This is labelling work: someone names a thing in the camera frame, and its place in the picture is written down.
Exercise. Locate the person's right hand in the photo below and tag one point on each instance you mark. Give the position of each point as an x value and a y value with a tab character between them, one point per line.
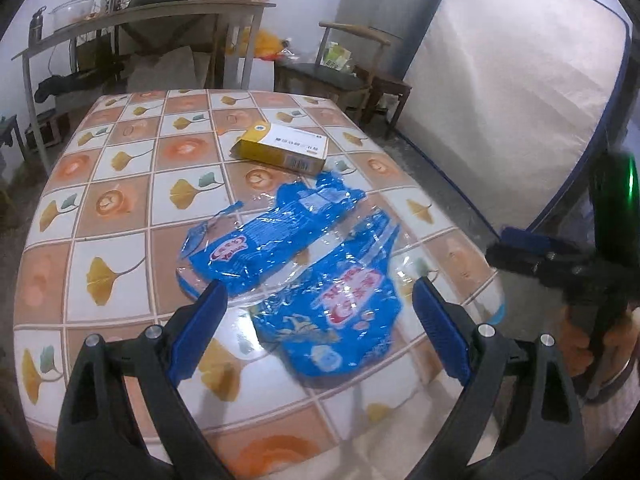
575	342

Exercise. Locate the wooden chair with black seat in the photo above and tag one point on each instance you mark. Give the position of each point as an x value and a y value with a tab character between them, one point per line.
330	76

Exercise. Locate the clear glass bowl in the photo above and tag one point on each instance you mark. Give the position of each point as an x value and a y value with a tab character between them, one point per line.
75	12

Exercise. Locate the blue plastic packet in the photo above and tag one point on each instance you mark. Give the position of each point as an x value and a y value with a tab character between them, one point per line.
260	245
340	320

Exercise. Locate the table with patterned tablecloth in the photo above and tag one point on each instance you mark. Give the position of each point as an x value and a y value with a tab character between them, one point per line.
125	185

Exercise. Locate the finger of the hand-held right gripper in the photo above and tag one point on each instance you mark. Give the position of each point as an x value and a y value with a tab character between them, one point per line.
520	252

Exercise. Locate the white mattress with blue edge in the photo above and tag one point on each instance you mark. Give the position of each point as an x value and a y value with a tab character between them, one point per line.
500	85

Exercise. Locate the yellow plastic bag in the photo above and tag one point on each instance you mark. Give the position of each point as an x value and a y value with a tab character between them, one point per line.
265	42

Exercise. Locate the dark wooden stool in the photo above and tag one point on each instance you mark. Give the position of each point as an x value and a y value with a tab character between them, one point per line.
392	85

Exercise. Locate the dark cloth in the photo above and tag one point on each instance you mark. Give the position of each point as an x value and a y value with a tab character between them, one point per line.
60	85

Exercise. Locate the metal water bottle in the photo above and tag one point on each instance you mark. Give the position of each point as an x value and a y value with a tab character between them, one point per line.
36	27

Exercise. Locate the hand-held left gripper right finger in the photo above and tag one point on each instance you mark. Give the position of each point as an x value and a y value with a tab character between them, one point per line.
440	330

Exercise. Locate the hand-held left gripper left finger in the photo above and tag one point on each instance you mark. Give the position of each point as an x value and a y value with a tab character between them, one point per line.
202	330

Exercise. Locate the green and white bag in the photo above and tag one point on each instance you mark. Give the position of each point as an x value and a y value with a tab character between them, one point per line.
335	55

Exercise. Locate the beige sack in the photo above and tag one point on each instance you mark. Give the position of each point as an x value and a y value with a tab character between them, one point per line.
165	67

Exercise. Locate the yellow cardboard box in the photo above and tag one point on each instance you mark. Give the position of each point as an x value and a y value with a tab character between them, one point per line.
280	147

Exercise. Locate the grey metal cabinet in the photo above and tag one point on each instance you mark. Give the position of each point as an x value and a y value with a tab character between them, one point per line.
390	5

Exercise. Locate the grey side table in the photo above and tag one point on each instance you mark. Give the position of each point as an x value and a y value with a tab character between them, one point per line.
150	12

